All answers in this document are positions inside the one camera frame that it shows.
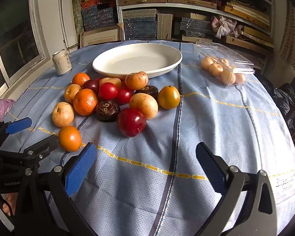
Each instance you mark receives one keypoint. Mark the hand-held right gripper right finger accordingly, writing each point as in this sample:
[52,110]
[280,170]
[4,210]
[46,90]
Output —
[210,169]

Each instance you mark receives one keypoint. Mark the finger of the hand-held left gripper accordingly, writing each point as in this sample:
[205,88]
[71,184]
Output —
[43,147]
[18,125]

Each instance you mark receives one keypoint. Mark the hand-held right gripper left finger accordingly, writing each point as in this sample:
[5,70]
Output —
[80,169]

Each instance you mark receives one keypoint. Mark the large orange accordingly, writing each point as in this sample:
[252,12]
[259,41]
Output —
[85,102]

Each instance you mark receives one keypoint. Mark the large red plum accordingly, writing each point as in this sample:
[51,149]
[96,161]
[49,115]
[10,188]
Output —
[131,123]

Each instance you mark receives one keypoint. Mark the dark purple plum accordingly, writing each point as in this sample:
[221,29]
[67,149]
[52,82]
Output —
[90,85]

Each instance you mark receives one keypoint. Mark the small tangerine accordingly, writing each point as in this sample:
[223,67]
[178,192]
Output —
[80,78]

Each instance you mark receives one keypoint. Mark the yellow orange persimmon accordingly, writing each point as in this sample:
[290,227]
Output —
[169,97]

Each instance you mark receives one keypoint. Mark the large pale speckled pear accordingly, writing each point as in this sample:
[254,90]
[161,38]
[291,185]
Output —
[143,105]

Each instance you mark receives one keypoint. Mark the dark brown water chestnut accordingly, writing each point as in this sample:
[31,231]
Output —
[148,91]
[107,111]

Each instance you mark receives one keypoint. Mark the white oval plate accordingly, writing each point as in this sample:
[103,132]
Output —
[137,59]

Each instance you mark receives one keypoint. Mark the person's left hand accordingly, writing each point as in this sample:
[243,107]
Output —
[9,201]

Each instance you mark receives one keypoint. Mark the pink cloth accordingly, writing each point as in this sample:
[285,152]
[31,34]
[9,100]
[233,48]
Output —
[0,109]

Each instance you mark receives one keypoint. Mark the white beverage can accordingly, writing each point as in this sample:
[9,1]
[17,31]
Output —
[62,62]

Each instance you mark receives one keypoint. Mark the small red tomato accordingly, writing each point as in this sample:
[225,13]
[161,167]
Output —
[97,80]

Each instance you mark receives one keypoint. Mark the white framed window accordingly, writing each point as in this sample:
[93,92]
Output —
[17,34]

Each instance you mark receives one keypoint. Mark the dark clothing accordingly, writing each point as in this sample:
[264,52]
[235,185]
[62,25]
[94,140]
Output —
[282,95]

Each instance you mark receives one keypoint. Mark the striped pale apple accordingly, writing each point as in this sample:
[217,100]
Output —
[136,80]

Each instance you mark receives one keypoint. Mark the clear plastic clamshell box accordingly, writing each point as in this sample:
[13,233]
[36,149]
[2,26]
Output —
[243,64]

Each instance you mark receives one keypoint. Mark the white leaning board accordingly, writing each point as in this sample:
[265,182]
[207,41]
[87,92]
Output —
[64,22]

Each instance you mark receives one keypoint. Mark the marbled green slab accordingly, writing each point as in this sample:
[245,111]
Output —
[76,12]

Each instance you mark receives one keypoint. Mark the pile of blue red boxes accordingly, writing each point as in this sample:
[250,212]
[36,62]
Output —
[95,17]

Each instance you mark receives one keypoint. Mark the pink plastic bag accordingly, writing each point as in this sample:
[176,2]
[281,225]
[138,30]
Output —
[222,27]

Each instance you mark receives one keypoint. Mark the shelf with stacked boxes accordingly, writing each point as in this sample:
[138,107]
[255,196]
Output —
[142,27]

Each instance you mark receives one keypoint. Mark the tall stack of woven boxes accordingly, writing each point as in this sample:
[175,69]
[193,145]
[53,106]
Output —
[291,34]

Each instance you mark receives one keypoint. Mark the beige picture frame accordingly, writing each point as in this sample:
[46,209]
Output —
[100,36]

